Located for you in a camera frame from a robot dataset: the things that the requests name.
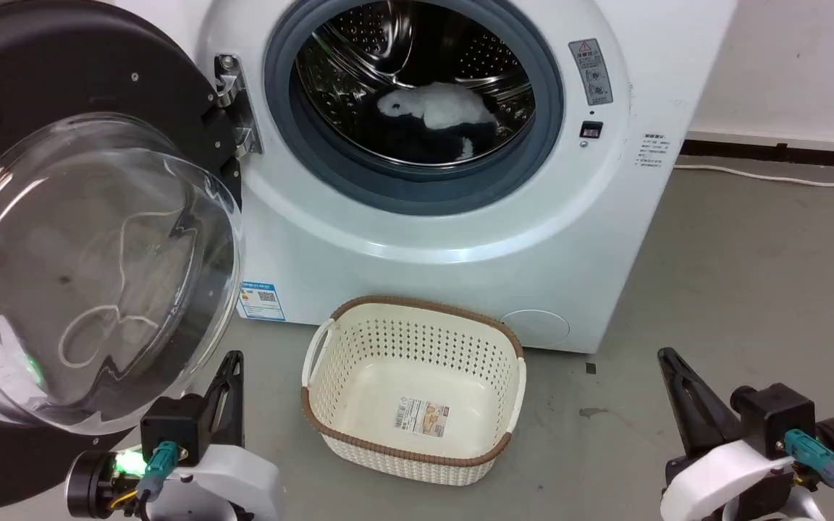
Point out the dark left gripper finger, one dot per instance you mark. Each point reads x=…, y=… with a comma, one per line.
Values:
x=216, y=405
x=237, y=405

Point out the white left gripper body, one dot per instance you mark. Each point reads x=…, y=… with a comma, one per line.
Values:
x=232, y=481

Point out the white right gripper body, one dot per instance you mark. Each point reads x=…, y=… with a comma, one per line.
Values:
x=721, y=481

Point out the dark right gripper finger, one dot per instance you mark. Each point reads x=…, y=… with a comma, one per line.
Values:
x=681, y=405
x=717, y=416

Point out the black washer door glass bowl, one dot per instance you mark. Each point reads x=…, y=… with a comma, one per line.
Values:
x=62, y=79

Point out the white front-load washing machine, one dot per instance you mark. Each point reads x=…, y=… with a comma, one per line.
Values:
x=460, y=260

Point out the black door latch slot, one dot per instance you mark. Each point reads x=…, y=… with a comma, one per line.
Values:
x=591, y=130

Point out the chrome door hinge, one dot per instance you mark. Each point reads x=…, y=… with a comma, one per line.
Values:
x=232, y=90

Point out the blue white energy label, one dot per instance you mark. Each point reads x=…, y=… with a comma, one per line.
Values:
x=261, y=300

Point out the cream laundry basket brown rim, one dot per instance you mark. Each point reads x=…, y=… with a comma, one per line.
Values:
x=359, y=362

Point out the round white filter cover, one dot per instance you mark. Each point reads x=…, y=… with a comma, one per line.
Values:
x=535, y=328

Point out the paper basket label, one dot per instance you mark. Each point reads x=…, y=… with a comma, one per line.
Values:
x=422, y=417

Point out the black baseboard strip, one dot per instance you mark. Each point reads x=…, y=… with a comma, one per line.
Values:
x=786, y=153

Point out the grey warning sticker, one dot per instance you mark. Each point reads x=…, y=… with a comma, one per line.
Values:
x=591, y=72

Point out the white and black plush toy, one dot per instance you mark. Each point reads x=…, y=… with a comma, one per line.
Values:
x=439, y=108

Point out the steel perforated washer drum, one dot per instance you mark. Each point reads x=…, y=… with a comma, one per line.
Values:
x=359, y=43

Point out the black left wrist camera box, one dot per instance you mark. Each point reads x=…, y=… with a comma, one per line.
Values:
x=174, y=427

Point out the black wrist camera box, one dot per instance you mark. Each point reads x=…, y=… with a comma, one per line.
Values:
x=174, y=427
x=775, y=416

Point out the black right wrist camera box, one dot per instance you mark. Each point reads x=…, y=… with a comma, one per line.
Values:
x=775, y=416

